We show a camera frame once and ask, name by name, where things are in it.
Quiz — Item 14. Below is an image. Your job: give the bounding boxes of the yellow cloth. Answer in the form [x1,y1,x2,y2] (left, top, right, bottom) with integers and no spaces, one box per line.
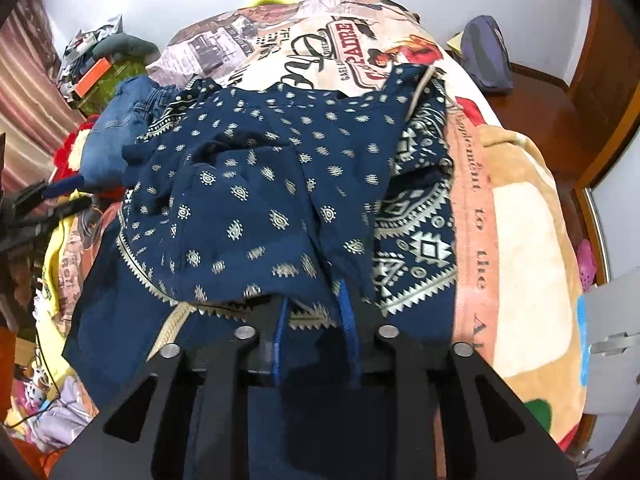
[32,215,82,387]

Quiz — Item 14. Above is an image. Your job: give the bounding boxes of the navy patterned hoodie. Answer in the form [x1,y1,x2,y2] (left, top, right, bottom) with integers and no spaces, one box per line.
[62,62,461,480]

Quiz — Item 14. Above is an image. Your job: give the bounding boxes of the orange box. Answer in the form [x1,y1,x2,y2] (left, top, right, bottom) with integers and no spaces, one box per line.
[75,57,114,99]

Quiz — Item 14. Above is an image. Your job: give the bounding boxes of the pink slipper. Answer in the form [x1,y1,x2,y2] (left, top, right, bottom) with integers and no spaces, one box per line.
[575,239,599,291]

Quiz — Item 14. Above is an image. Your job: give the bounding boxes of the wooden door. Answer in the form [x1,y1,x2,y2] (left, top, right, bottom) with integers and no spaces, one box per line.
[565,0,640,192]

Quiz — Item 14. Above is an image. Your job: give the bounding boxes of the striped curtain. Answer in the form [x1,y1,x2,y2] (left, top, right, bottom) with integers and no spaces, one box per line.
[0,0,94,196]

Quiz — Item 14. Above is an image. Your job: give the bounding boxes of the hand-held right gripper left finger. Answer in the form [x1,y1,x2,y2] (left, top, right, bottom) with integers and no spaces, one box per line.
[47,297,293,480]

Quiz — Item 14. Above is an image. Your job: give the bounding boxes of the red plush toy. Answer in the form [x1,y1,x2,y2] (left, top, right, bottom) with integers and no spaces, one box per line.
[50,115,109,196]

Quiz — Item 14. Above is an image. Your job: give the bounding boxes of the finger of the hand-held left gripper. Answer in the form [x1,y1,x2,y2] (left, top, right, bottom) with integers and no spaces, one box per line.
[30,197,94,227]
[12,175,84,211]

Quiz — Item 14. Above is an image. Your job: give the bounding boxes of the blue jeans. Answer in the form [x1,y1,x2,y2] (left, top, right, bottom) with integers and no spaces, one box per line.
[82,75,184,189]

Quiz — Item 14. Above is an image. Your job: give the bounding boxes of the pile of papers and bags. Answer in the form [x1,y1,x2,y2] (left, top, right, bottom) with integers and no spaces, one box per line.
[57,15,124,96]

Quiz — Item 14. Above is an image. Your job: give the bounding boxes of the grey panel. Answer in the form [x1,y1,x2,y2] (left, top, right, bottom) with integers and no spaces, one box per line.
[580,267,640,417]

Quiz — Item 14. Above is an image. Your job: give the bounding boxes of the green patterned cloth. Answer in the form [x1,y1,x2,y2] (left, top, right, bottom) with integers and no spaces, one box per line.
[80,57,152,117]

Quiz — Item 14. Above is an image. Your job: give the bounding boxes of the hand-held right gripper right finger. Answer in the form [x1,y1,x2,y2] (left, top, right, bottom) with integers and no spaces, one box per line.
[337,280,596,480]

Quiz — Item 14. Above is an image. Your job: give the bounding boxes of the dark grey pillow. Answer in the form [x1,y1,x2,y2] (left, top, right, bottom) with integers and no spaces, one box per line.
[92,34,161,61]

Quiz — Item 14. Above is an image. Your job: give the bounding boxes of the grey-blue backpack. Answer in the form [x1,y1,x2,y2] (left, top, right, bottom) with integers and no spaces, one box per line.
[459,15,515,95]

